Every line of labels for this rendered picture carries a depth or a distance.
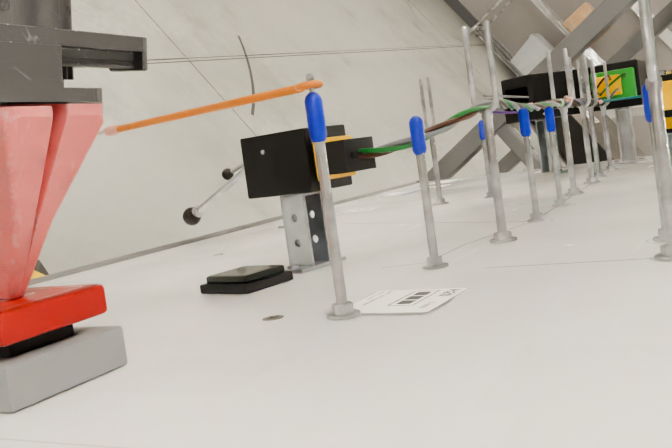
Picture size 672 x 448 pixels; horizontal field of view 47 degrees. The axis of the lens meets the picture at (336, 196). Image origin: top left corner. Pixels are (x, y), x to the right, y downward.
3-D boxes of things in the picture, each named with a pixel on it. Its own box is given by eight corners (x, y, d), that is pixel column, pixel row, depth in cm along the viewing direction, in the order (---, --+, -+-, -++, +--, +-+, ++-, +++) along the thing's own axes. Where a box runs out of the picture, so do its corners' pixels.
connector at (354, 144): (320, 174, 52) (315, 144, 52) (379, 167, 49) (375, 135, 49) (290, 179, 50) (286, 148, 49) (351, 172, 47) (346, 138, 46)
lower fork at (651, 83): (694, 259, 36) (657, -50, 35) (652, 262, 37) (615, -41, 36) (696, 252, 38) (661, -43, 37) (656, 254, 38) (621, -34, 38)
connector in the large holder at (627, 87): (637, 97, 108) (634, 67, 108) (634, 97, 106) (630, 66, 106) (595, 103, 111) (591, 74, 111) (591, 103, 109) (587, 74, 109)
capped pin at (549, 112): (572, 204, 67) (560, 104, 67) (565, 206, 66) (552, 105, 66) (556, 205, 68) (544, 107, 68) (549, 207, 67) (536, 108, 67)
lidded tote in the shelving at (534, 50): (505, 58, 732) (531, 32, 718) (514, 57, 769) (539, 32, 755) (550, 104, 723) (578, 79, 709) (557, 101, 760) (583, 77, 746)
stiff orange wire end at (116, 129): (108, 137, 45) (106, 128, 45) (330, 89, 34) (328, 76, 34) (88, 139, 44) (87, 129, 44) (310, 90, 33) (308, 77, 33)
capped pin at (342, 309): (332, 313, 35) (298, 76, 35) (364, 310, 35) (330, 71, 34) (323, 321, 34) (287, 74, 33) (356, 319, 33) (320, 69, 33)
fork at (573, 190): (562, 196, 76) (544, 50, 75) (565, 194, 78) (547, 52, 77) (583, 194, 75) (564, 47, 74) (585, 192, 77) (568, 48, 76)
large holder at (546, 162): (634, 160, 116) (622, 64, 116) (543, 176, 109) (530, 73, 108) (601, 162, 122) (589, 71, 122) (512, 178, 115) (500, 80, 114)
